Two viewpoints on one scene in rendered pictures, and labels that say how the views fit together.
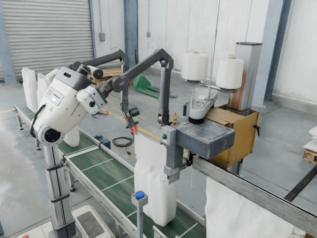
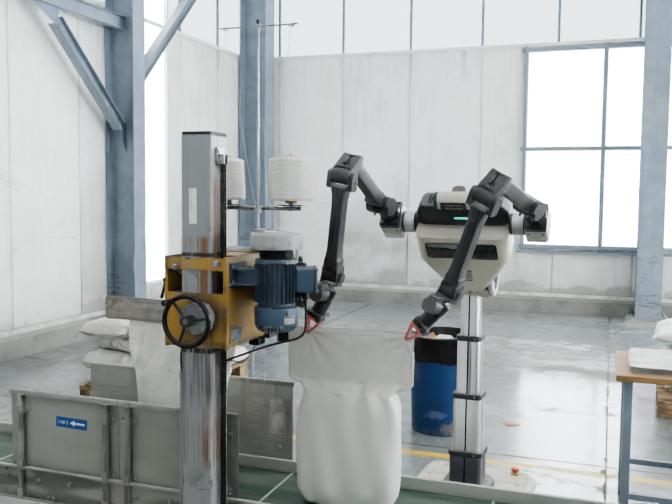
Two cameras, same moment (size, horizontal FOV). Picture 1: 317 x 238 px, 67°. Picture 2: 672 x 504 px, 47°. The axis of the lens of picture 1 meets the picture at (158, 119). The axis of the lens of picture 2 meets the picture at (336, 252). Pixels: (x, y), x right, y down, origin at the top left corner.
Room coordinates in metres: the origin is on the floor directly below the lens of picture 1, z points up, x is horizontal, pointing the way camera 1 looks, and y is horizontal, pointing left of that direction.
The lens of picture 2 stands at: (4.10, -1.41, 1.55)
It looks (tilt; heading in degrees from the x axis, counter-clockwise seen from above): 4 degrees down; 152
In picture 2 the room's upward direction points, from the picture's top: 1 degrees clockwise
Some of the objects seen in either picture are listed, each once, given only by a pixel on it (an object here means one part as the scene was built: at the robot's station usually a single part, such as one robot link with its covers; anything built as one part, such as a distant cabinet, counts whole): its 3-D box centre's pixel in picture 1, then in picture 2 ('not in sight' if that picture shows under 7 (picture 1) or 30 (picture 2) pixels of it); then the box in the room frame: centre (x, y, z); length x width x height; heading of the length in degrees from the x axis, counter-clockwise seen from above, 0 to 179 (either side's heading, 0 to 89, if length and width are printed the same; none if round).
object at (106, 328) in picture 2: not in sight; (126, 323); (-1.83, -0.03, 0.56); 0.66 x 0.43 x 0.15; 130
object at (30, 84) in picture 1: (31, 90); not in sight; (3.89, 2.13, 0.74); 0.47 x 0.20 x 0.72; 44
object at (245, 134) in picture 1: (227, 132); (218, 297); (1.46, -0.47, 1.18); 0.34 x 0.25 x 0.31; 132
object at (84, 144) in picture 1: (50, 125); not in sight; (3.37, 1.66, 0.34); 2.21 x 0.39 x 0.09; 42
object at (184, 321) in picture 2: not in sight; (185, 321); (1.66, -0.65, 1.13); 0.18 x 0.11 x 0.18; 42
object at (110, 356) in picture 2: not in sight; (127, 354); (-1.83, -0.02, 0.32); 0.67 x 0.42 x 0.14; 136
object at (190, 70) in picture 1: (195, 66); (290, 179); (1.56, -0.23, 1.61); 0.17 x 0.17 x 0.17
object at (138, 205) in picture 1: (139, 199); not in sight; (1.23, 0.11, 0.81); 0.08 x 0.08 x 0.06; 42
